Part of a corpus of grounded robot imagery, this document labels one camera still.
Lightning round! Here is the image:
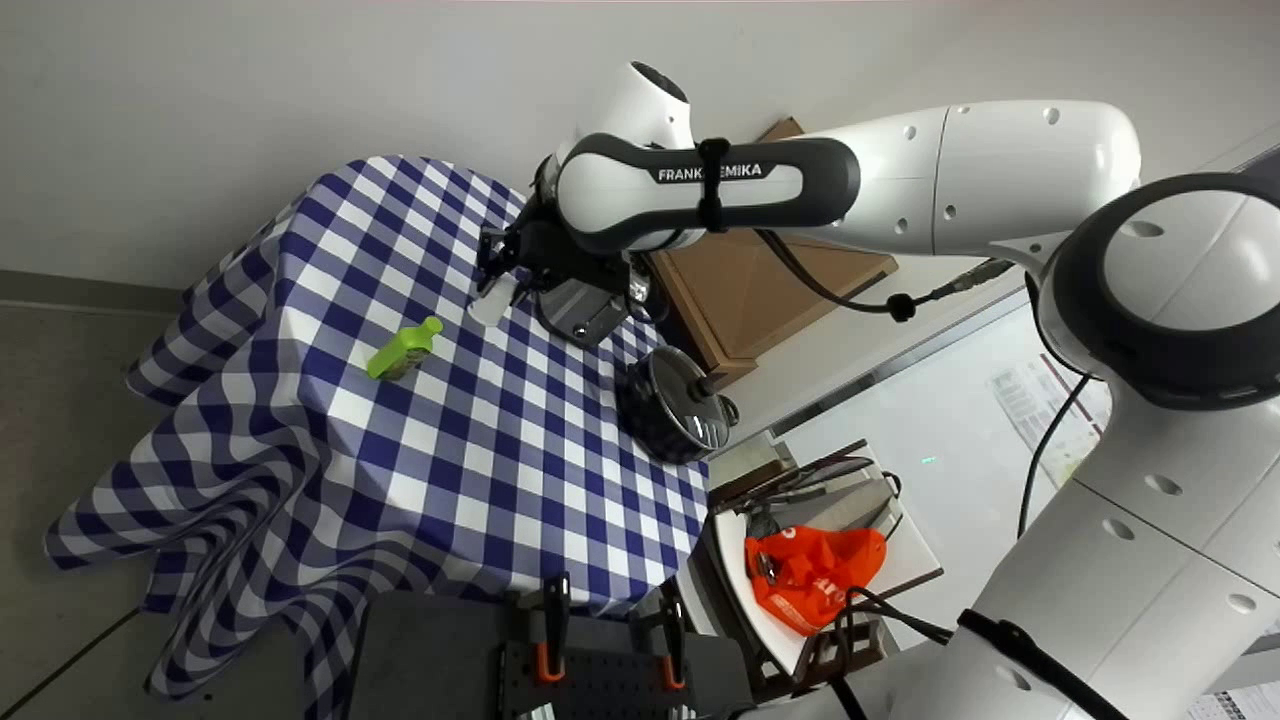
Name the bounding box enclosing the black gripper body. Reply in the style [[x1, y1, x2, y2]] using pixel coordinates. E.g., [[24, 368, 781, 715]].
[[495, 195, 632, 299]]

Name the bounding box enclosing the small white salt cellar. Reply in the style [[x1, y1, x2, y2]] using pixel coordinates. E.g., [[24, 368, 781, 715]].
[[462, 273, 521, 331]]

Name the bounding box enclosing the yellow-green plastic bottle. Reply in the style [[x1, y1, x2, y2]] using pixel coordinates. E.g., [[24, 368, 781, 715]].
[[364, 313, 446, 389]]

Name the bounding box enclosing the black cooking pot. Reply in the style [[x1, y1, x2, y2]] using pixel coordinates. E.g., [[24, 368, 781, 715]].
[[610, 348, 722, 469]]

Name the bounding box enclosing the large cardboard box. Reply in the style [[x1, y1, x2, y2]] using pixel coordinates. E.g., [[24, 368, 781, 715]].
[[645, 112, 899, 393]]

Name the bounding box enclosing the pot lid with knob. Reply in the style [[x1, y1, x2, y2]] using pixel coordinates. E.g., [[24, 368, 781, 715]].
[[650, 348, 745, 466]]

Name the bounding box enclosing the blue white checkered tablecloth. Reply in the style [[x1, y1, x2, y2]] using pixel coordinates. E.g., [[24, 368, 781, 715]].
[[44, 153, 715, 720]]

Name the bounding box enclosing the black orange spring clamp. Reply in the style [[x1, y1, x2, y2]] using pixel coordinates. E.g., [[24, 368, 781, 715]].
[[527, 572, 574, 694], [650, 580, 697, 702]]

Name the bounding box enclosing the dark gray base platform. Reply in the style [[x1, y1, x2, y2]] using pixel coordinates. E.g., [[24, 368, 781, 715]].
[[340, 587, 750, 720]]

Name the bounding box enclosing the orange bag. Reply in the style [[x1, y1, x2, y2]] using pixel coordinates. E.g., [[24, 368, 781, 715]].
[[738, 522, 897, 639]]

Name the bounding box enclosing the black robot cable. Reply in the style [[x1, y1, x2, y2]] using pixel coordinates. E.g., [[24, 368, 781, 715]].
[[749, 219, 1020, 329]]

